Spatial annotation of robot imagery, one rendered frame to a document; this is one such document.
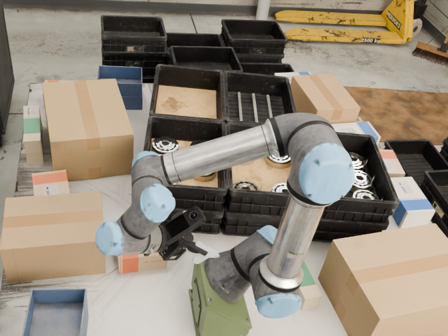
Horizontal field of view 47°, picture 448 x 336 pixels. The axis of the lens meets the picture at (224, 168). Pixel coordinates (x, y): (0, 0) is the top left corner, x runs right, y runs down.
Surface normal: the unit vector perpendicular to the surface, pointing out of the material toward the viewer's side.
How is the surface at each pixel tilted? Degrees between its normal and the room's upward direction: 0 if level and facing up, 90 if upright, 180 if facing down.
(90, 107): 0
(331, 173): 80
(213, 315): 90
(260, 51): 90
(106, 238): 59
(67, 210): 0
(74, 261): 90
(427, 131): 0
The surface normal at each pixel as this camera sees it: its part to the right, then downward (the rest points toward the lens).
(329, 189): 0.17, 0.51
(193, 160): -0.07, -0.07
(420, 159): 0.13, -0.76
